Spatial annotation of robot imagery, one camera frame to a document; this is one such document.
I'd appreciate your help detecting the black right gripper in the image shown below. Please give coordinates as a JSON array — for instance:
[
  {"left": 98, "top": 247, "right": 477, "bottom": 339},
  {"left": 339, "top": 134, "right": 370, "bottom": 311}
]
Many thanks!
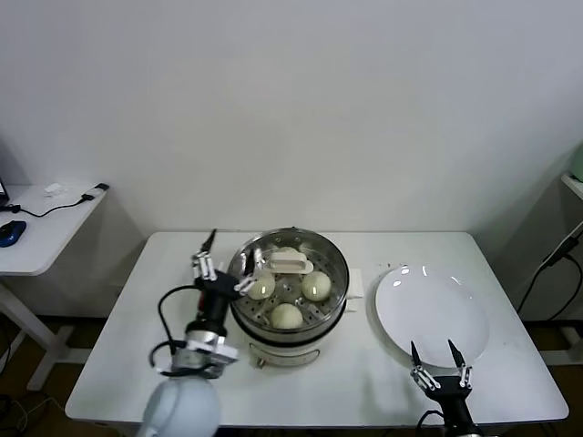
[{"left": 409, "top": 339, "right": 474, "bottom": 429}]

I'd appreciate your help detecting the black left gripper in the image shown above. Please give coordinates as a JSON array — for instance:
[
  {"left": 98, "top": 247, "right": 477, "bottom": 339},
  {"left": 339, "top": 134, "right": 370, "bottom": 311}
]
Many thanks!
[{"left": 190, "top": 229, "right": 266, "bottom": 327}]

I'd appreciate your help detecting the glass lid with white handle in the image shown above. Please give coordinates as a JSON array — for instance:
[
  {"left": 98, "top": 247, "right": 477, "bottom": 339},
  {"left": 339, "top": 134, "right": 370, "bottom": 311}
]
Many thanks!
[{"left": 226, "top": 229, "right": 350, "bottom": 333}]

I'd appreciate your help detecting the perforated steel steamer basket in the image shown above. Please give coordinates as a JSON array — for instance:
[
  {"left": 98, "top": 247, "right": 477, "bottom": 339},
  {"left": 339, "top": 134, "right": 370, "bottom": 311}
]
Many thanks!
[{"left": 216, "top": 229, "right": 364, "bottom": 336}]

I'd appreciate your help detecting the white ceramic plate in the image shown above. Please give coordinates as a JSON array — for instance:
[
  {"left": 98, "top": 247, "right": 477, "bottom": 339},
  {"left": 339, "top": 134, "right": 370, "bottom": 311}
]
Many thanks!
[{"left": 368, "top": 265, "right": 491, "bottom": 371}]

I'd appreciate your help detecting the white electric cooking pot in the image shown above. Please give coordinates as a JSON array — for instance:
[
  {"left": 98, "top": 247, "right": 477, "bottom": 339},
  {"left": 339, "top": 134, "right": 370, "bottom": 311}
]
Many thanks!
[{"left": 227, "top": 298, "right": 357, "bottom": 369}]

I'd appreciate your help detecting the white side desk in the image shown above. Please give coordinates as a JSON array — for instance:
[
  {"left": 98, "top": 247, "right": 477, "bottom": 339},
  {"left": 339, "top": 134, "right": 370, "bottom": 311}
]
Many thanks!
[{"left": 0, "top": 184, "right": 110, "bottom": 392}]

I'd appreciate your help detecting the blue computer mouse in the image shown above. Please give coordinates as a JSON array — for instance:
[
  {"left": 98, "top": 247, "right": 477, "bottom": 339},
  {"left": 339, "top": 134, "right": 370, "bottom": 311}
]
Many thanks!
[{"left": 0, "top": 220, "right": 26, "bottom": 249}]

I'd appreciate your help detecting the white shelf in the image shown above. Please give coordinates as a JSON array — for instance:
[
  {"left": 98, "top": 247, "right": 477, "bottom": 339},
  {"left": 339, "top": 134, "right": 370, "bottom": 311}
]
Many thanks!
[{"left": 558, "top": 172, "right": 583, "bottom": 201}]

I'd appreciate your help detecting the mint green appliance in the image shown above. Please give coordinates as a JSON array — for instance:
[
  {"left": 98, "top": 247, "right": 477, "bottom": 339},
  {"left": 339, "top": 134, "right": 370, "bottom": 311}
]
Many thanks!
[{"left": 566, "top": 139, "right": 583, "bottom": 183}]

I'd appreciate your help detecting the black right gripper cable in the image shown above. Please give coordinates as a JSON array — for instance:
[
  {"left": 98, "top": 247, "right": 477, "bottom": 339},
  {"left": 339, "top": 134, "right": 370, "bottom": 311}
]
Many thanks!
[{"left": 416, "top": 408, "right": 450, "bottom": 432}]

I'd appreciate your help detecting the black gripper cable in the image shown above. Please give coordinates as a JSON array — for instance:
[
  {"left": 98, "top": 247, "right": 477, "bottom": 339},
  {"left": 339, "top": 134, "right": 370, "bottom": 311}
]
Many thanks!
[
  {"left": 416, "top": 408, "right": 450, "bottom": 432},
  {"left": 149, "top": 285, "right": 204, "bottom": 375}
]

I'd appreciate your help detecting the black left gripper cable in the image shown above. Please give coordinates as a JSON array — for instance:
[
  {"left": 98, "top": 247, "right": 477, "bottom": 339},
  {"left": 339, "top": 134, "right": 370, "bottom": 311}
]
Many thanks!
[{"left": 149, "top": 285, "right": 204, "bottom": 375}]

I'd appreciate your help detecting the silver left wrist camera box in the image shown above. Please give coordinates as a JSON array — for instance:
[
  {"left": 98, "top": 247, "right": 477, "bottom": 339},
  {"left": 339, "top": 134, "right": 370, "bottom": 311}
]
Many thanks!
[{"left": 170, "top": 339, "right": 240, "bottom": 379}]

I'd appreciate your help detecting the black desk cable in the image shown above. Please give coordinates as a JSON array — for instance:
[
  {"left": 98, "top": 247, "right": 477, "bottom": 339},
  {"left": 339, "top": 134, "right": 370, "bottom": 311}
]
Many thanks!
[{"left": 0, "top": 194, "right": 95, "bottom": 219}]

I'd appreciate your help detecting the black power plug with cable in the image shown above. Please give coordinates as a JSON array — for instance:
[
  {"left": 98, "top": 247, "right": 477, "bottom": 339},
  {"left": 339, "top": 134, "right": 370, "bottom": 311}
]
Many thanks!
[{"left": 516, "top": 234, "right": 583, "bottom": 322}]

